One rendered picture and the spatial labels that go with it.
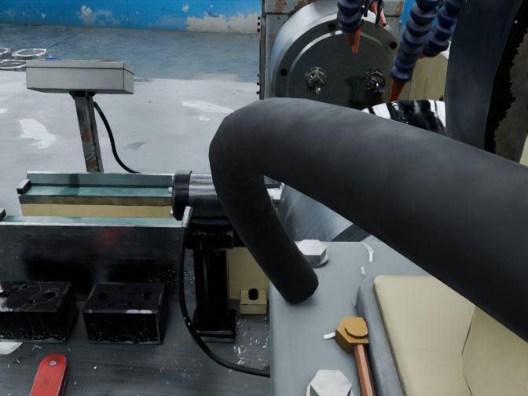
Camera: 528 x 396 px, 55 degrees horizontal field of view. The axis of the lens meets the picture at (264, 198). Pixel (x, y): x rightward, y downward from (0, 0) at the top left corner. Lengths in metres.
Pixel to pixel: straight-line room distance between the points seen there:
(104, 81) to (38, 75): 0.11
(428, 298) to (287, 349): 0.06
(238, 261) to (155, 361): 0.17
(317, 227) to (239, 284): 0.40
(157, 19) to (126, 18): 0.39
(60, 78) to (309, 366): 0.82
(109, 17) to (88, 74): 5.90
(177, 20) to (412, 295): 6.41
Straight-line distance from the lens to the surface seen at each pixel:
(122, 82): 0.93
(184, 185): 0.58
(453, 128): 0.17
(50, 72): 0.97
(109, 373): 0.70
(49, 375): 0.69
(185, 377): 0.68
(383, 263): 0.26
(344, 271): 0.25
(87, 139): 1.00
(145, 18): 6.69
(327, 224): 0.36
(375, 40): 0.90
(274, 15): 1.10
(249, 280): 0.75
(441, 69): 0.74
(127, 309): 0.69
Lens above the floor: 1.31
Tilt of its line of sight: 30 degrees down
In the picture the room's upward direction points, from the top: 1 degrees clockwise
